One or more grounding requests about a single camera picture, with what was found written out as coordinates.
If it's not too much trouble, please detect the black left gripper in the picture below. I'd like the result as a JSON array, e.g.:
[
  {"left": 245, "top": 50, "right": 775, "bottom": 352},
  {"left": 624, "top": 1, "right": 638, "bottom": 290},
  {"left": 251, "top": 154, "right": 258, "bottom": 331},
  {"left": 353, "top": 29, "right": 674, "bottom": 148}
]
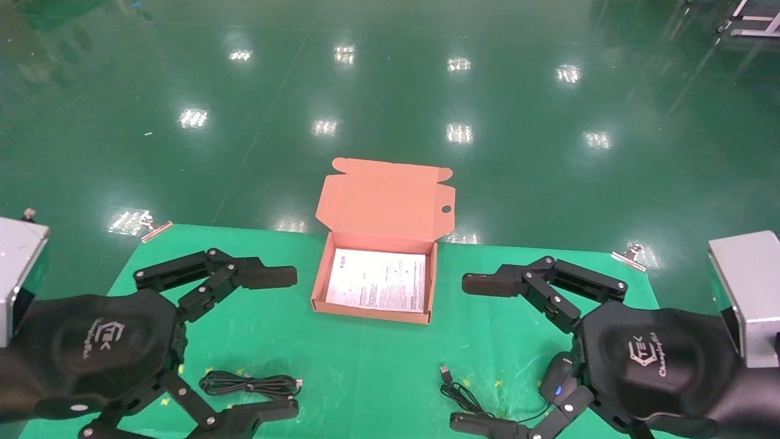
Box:
[{"left": 0, "top": 249, "right": 299, "bottom": 439}]

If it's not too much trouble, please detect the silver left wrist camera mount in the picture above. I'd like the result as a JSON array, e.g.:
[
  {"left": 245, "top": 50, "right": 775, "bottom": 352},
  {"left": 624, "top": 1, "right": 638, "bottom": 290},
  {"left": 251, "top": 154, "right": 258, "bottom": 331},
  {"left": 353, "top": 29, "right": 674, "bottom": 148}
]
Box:
[{"left": 0, "top": 209, "right": 49, "bottom": 348}]

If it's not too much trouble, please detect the orange cardboard box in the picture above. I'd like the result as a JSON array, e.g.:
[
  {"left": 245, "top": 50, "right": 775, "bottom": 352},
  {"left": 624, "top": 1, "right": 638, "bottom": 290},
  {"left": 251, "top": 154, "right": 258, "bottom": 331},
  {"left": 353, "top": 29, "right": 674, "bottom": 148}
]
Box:
[{"left": 311, "top": 157, "right": 456, "bottom": 325}]

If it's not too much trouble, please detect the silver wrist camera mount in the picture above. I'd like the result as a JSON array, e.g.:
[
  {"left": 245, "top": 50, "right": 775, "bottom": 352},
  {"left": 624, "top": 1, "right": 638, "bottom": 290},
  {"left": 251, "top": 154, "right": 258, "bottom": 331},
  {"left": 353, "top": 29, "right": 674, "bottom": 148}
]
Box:
[
  {"left": 707, "top": 230, "right": 780, "bottom": 369},
  {"left": 0, "top": 209, "right": 49, "bottom": 348}
]

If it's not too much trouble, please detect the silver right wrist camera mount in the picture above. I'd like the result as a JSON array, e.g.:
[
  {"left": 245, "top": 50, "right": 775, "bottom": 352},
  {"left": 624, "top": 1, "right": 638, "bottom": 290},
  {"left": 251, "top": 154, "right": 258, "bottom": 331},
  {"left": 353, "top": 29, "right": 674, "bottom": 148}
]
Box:
[{"left": 707, "top": 230, "right": 780, "bottom": 369}]

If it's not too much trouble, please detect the black USB mouse cable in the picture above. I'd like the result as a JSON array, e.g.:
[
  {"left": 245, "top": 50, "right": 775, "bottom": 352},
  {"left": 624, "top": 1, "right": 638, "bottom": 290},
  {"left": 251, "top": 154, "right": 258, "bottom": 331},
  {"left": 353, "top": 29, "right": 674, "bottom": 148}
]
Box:
[{"left": 440, "top": 352, "right": 576, "bottom": 424}]

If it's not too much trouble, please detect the white printed instruction sheet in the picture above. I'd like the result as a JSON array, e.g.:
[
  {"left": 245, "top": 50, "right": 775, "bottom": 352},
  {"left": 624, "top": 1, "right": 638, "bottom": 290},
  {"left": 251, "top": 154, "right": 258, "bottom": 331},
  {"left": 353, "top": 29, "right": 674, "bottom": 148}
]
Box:
[{"left": 326, "top": 248, "right": 427, "bottom": 313}]

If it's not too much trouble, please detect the green table cloth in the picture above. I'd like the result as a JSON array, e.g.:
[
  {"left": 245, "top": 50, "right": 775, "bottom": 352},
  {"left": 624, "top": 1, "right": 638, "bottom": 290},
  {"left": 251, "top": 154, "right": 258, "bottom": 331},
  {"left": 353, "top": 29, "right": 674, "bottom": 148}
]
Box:
[{"left": 18, "top": 224, "right": 714, "bottom": 439}]

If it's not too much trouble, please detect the metal table clamp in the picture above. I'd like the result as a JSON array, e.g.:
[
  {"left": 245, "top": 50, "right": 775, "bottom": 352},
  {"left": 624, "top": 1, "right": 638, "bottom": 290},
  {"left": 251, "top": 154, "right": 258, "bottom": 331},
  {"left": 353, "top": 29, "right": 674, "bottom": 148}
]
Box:
[
  {"left": 140, "top": 210, "right": 174, "bottom": 243},
  {"left": 611, "top": 243, "right": 648, "bottom": 272}
]

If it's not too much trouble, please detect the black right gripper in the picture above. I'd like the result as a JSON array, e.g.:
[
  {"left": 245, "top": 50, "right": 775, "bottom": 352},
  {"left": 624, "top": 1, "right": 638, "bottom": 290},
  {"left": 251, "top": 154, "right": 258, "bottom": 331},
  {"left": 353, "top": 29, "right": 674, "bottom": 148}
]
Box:
[{"left": 462, "top": 256, "right": 747, "bottom": 423}]

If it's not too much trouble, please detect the white wheeled cart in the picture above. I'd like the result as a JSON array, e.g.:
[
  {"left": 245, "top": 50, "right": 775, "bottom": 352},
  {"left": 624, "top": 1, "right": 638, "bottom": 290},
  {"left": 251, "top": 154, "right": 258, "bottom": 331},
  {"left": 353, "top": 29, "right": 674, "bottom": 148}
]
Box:
[{"left": 718, "top": 0, "right": 780, "bottom": 38}]

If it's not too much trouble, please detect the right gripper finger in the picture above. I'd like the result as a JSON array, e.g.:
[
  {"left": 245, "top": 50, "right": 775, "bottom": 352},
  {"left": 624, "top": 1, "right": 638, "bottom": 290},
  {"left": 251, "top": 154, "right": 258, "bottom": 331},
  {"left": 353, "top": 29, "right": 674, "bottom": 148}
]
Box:
[{"left": 450, "top": 384, "right": 656, "bottom": 439}]

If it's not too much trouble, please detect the black data cable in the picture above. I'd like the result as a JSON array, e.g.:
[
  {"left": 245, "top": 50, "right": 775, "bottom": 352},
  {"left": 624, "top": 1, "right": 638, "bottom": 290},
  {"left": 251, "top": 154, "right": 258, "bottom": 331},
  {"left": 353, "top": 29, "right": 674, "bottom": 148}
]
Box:
[{"left": 199, "top": 369, "right": 303, "bottom": 400}]

